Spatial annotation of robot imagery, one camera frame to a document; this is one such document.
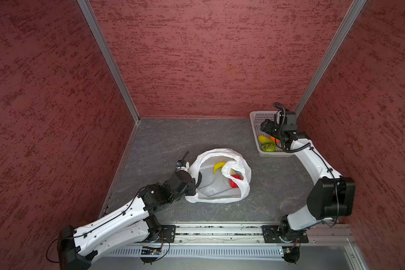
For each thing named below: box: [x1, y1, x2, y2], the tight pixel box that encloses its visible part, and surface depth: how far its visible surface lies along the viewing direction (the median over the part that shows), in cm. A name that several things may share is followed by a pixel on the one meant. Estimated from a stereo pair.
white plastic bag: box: [185, 148, 252, 204], surface depth 74 cm
